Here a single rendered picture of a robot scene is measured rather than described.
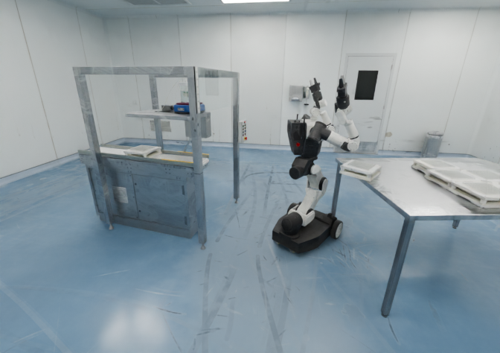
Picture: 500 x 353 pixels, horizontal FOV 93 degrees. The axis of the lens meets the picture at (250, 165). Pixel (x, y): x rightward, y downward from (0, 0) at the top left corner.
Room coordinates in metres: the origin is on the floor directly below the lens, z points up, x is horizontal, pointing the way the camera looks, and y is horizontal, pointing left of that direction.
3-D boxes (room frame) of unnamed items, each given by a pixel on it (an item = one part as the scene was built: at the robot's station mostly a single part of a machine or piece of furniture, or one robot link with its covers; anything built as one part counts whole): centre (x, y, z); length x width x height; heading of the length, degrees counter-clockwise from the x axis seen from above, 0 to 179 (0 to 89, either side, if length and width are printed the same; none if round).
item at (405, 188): (1.76, -1.63, 0.80); 1.50 x 1.10 x 0.04; 93
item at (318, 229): (2.09, -0.55, 0.19); 0.64 x 0.52 x 0.33; 138
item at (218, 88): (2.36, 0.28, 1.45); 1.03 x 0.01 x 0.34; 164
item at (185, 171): (2.26, 1.09, 0.76); 1.30 x 0.29 x 0.10; 74
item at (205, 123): (2.22, 0.49, 1.13); 0.22 x 0.11 x 0.20; 74
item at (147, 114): (2.15, 0.72, 1.24); 0.62 x 0.38 x 0.04; 74
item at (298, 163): (2.02, -0.48, 0.81); 0.28 x 0.13 x 0.18; 138
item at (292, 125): (2.07, -0.49, 1.08); 0.34 x 0.30 x 0.36; 2
